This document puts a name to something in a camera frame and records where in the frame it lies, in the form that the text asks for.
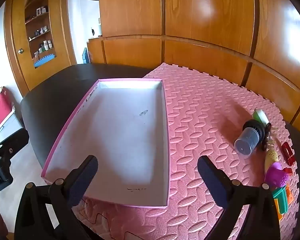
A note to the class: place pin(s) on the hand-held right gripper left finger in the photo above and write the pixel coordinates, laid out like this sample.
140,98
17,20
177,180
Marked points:
86,177

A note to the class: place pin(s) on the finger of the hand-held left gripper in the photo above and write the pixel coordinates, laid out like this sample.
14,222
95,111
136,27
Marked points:
15,140

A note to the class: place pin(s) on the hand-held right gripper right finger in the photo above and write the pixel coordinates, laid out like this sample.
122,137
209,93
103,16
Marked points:
210,180

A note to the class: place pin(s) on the pink cardboard box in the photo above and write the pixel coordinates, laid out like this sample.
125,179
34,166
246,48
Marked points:
120,135

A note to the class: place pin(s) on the dark bottle with black cap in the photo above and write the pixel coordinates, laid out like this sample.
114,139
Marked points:
247,138

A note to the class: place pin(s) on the beige egg-shaped case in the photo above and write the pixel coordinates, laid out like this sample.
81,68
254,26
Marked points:
271,158

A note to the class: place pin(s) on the purple silicone scrubber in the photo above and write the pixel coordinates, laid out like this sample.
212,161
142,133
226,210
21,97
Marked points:
276,176

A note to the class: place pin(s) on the brown scalp massager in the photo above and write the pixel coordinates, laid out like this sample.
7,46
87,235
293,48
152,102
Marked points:
267,135

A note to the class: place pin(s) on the green plastic toy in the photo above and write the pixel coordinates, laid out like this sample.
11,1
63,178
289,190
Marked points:
280,200

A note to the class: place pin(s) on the small red toy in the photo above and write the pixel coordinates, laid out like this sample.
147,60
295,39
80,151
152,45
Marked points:
287,171

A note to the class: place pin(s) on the orange block toy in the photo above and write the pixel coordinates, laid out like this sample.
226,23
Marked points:
290,193

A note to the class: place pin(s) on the green and white plug device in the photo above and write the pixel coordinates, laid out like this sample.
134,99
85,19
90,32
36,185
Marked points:
260,116

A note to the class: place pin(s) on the red cylindrical case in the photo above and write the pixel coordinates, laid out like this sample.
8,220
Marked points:
288,153

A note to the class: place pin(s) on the pink foam mat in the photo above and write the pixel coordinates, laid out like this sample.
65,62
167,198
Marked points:
202,120

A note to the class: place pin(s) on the blue foam mat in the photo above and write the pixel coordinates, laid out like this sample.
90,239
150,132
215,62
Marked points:
45,61

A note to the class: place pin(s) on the brass door knob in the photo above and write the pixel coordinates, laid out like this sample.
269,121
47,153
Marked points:
20,51

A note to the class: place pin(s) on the blue foam piece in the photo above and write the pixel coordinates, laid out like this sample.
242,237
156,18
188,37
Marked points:
85,56

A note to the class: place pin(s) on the wooden door with shelf niche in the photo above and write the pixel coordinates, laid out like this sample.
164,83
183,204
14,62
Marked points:
15,25

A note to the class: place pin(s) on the wooden wardrobe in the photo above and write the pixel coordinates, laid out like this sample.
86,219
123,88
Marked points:
202,30

